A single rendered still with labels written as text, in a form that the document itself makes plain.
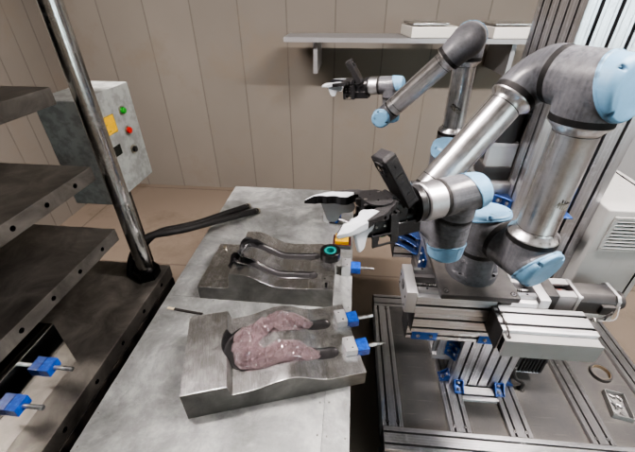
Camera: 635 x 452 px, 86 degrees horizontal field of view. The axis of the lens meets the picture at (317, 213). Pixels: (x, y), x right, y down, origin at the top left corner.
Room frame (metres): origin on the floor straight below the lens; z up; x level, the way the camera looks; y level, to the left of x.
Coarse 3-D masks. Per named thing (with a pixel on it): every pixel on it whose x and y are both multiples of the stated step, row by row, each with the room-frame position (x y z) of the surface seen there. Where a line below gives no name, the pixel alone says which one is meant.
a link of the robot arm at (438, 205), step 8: (424, 184) 0.55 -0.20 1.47; (432, 184) 0.56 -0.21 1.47; (440, 184) 0.56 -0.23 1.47; (432, 192) 0.54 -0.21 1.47; (440, 192) 0.54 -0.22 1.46; (432, 200) 0.53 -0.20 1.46; (440, 200) 0.53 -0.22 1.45; (448, 200) 0.54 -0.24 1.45; (432, 208) 0.52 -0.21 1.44; (440, 208) 0.53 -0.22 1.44; (448, 208) 0.53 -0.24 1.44; (432, 216) 0.52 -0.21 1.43; (440, 216) 0.53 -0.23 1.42
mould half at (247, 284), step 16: (272, 240) 1.13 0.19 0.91; (224, 256) 1.09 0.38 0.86; (256, 256) 1.01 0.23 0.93; (272, 256) 1.04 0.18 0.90; (208, 272) 0.99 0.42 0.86; (224, 272) 0.99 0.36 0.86; (240, 272) 0.91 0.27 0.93; (256, 272) 0.93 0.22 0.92; (320, 272) 0.96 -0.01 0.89; (208, 288) 0.91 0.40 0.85; (224, 288) 0.91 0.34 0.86; (240, 288) 0.90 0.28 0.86; (256, 288) 0.90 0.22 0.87; (272, 288) 0.89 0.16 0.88; (288, 288) 0.88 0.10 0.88; (304, 288) 0.88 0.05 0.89; (320, 288) 0.87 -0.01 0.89; (304, 304) 0.88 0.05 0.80; (320, 304) 0.87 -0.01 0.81
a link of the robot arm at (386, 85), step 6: (378, 78) 1.55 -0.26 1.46; (384, 78) 1.53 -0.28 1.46; (390, 78) 1.52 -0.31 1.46; (396, 78) 1.51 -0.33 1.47; (402, 78) 1.51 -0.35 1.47; (378, 84) 1.53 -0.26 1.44; (384, 84) 1.52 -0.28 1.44; (390, 84) 1.51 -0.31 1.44; (396, 84) 1.50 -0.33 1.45; (402, 84) 1.49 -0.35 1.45; (378, 90) 1.53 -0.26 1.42; (384, 90) 1.52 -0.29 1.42; (390, 90) 1.51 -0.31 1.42; (396, 90) 1.50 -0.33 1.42; (384, 96) 1.52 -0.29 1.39; (390, 96) 1.50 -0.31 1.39
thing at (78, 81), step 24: (48, 0) 1.03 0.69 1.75; (48, 24) 1.03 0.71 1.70; (72, 48) 1.04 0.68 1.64; (72, 72) 1.03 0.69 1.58; (96, 120) 1.04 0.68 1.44; (96, 144) 1.03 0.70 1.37; (120, 168) 1.07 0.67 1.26; (120, 192) 1.04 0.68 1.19; (120, 216) 1.03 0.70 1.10; (144, 240) 1.06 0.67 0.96; (144, 264) 1.03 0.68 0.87
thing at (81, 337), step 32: (96, 288) 0.98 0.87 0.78; (128, 288) 0.98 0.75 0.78; (160, 288) 1.02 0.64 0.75; (64, 320) 0.83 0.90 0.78; (96, 320) 0.83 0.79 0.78; (128, 320) 0.83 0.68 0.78; (96, 352) 0.70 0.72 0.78; (64, 384) 0.59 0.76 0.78; (96, 384) 0.61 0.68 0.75; (64, 416) 0.49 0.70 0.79; (32, 448) 0.41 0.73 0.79
